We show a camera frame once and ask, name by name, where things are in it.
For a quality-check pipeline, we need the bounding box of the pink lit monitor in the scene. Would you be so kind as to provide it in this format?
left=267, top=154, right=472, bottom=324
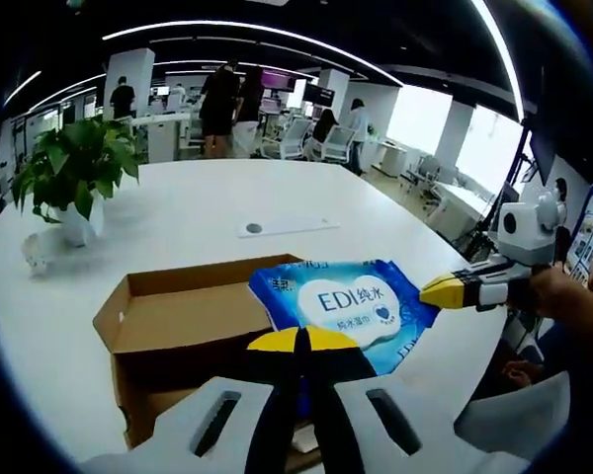
left=261, top=68, right=297, bottom=93

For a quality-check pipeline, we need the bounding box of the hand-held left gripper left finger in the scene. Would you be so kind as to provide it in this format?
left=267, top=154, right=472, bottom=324
left=78, top=327, right=303, bottom=474

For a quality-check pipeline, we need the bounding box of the blue white-label soft wipes pack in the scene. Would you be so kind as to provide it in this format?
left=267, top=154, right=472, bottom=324
left=248, top=257, right=439, bottom=419

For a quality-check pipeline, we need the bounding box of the grey mesh office chair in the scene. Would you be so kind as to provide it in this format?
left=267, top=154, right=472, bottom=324
left=454, top=369, right=572, bottom=455

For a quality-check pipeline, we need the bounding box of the white office chair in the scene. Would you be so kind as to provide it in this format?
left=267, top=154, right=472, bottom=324
left=276, top=118, right=313, bottom=159
left=320, top=125, right=356, bottom=164

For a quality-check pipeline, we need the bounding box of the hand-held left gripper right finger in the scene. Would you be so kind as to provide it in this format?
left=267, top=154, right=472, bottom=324
left=305, top=325, right=530, bottom=474

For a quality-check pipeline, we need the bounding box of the large dark wall screen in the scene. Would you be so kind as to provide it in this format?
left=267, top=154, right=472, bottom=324
left=528, top=125, right=557, bottom=184

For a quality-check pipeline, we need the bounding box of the person's right hand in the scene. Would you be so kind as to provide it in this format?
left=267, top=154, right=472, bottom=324
left=527, top=269, right=582, bottom=317

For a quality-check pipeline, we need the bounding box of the brown cardboard shoe box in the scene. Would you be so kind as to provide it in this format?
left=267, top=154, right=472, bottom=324
left=92, top=253, right=327, bottom=473

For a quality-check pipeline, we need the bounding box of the green potted plant white pot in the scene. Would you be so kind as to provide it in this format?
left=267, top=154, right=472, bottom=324
left=12, top=117, right=144, bottom=248

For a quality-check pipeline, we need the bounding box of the patterned white paper cup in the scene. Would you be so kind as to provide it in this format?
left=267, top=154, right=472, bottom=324
left=22, top=234, right=53, bottom=276

